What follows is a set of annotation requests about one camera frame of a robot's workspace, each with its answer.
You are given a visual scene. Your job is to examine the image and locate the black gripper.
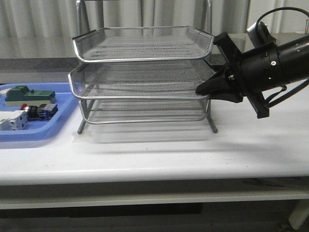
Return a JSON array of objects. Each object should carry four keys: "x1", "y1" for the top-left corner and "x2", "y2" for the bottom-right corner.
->
[{"x1": 196, "y1": 32, "x2": 284, "y2": 118}]

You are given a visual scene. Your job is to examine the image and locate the mesh tray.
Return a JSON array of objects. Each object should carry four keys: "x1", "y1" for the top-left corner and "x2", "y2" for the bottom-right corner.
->
[
  {"x1": 68, "y1": 60, "x2": 214, "y2": 100},
  {"x1": 73, "y1": 26, "x2": 214, "y2": 63},
  {"x1": 79, "y1": 99, "x2": 210, "y2": 124}
]

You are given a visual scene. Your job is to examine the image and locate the red emergency stop button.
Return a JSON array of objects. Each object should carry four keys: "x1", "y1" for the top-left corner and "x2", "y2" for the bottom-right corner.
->
[{"x1": 20, "y1": 103, "x2": 58, "y2": 121}]

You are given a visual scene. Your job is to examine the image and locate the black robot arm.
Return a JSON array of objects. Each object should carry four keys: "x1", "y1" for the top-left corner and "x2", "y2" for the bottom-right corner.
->
[{"x1": 196, "y1": 32, "x2": 309, "y2": 118}]

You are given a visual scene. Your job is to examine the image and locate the white table leg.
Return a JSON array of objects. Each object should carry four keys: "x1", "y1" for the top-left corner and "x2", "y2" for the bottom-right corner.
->
[{"x1": 288, "y1": 199, "x2": 309, "y2": 230}]

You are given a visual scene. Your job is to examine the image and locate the blue plastic tray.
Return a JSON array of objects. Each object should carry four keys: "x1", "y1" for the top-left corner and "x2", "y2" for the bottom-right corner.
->
[{"x1": 0, "y1": 82, "x2": 78, "y2": 142}]

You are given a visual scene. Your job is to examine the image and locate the grey stone counter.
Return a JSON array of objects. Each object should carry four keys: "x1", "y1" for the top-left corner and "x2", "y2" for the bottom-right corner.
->
[{"x1": 0, "y1": 32, "x2": 309, "y2": 84}]

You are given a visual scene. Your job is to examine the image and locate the green terminal block module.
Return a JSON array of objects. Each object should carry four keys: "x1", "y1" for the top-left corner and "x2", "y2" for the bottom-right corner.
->
[{"x1": 5, "y1": 85, "x2": 56, "y2": 106}]

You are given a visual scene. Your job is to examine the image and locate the white circuit breaker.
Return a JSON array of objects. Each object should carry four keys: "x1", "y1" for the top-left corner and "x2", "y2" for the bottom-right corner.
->
[{"x1": 0, "y1": 110, "x2": 28, "y2": 131}]

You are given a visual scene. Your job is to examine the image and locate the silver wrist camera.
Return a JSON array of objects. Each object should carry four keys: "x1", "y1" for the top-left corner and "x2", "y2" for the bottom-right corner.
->
[{"x1": 246, "y1": 22, "x2": 276, "y2": 48}]

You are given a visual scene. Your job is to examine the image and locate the grey metal rack frame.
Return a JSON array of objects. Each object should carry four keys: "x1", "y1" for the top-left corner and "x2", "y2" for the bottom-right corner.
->
[{"x1": 76, "y1": 0, "x2": 218, "y2": 133}]

